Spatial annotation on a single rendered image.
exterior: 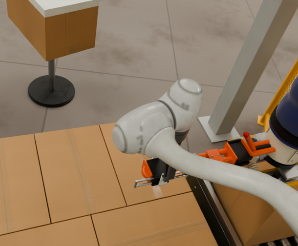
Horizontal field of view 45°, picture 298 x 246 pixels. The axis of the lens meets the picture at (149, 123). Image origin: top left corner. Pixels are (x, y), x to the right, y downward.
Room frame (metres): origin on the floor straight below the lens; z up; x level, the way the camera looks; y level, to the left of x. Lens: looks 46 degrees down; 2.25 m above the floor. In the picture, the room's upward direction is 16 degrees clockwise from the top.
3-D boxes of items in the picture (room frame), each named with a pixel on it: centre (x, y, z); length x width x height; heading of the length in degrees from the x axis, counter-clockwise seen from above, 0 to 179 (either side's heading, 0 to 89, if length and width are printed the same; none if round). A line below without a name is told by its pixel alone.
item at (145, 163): (0.79, -0.07, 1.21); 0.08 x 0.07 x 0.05; 122
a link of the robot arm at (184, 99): (0.77, -0.07, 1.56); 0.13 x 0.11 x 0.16; 141
